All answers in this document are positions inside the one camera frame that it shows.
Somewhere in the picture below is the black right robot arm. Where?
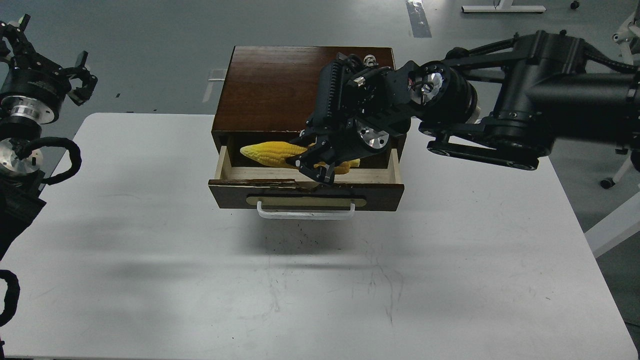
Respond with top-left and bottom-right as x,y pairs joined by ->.
286,30 -> 640,185

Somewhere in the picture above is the white table leg base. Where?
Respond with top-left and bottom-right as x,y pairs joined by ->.
461,0 -> 547,14

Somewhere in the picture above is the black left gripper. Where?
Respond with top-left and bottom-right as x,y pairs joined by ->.
0,13 -> 98,125

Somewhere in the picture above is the dark wooden drawer cabinet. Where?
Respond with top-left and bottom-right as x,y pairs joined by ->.
211,45 -> 396,167

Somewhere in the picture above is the wooden drawer with white handle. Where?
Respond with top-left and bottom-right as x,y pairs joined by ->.
208,146 -> 405,212

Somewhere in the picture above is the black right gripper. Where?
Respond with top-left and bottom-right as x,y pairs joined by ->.
286,53 -> 418,186

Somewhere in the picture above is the white wheeled stand base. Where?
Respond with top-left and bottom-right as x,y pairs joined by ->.
599,152 -> 640,189

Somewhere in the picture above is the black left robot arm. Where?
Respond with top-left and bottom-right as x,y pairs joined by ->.
0,14 -> 98,257

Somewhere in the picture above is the yellow corn cob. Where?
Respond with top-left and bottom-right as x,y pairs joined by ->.
239,141 -> 361,175

